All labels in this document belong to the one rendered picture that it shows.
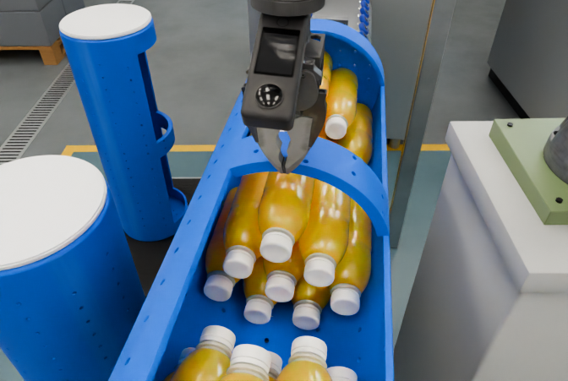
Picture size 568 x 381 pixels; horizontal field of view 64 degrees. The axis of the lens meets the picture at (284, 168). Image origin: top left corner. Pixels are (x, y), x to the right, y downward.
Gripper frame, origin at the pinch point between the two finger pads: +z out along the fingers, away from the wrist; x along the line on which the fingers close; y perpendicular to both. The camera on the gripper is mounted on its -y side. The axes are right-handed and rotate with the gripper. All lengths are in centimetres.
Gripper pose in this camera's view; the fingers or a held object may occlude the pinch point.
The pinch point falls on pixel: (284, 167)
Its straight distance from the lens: 53.7
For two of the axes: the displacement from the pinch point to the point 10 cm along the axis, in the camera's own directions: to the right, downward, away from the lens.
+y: 1.5, -6.2, 7.7
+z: 0.0, 7.8, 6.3
